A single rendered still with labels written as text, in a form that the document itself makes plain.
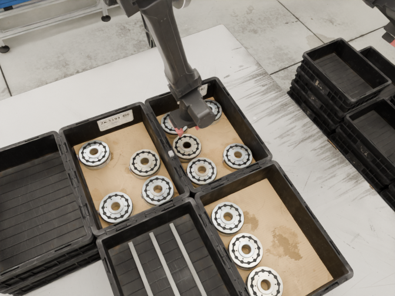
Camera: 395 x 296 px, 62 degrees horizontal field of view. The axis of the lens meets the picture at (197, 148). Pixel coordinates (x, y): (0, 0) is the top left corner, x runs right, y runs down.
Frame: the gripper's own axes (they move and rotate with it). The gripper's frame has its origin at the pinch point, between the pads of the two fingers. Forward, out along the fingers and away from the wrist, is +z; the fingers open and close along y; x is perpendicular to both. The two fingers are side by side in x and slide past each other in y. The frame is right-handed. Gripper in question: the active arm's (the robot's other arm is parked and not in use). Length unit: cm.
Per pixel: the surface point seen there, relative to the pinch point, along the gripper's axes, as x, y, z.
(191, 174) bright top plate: -10.8, -3.8, 8.8
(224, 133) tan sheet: 0.3, 15.9, 11.9
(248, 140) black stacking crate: -8.3, 20.0, 7.6
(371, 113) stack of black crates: -1, 120, 58
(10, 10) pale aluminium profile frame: 185, -44, 65
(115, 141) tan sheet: 14.5, -21.6, 11.7
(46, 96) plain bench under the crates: 58, -39, 25
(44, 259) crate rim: -19, -52, 1
